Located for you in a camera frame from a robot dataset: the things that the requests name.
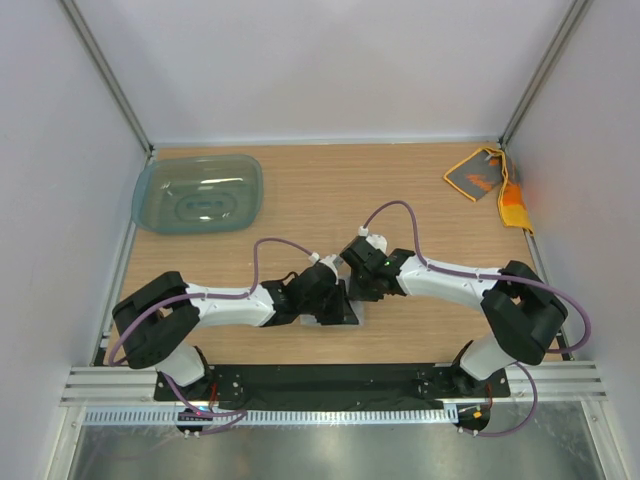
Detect white slotted cable duct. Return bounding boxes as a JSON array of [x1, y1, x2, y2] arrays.
[[82, 404, 458, 427]]

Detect grey panda towel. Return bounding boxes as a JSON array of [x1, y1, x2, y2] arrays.
[[299, 278, 365, 327]]

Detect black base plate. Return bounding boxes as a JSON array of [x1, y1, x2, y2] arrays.
[[154, 363, 510, 408]]

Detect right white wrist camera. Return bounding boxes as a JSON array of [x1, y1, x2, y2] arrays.
[[358, 226, 388, 253]]

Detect teal plastic container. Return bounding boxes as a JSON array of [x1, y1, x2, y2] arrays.
[[131, 154, 264, 235]]

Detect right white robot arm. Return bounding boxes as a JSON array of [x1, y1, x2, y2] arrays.
[[340, 235, 568, 396]]

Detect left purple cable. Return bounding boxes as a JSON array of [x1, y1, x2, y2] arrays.
[[107, 237, 321, 439]]

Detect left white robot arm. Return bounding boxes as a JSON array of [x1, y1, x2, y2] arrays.
[[108, 261, 359, 400]]

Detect grey orange towel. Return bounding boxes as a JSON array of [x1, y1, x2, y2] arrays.
[[443, 147, 534, 235]]

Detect aluminium rail frame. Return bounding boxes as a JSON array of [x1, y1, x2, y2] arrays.
[[60, 1, 629, 479]]

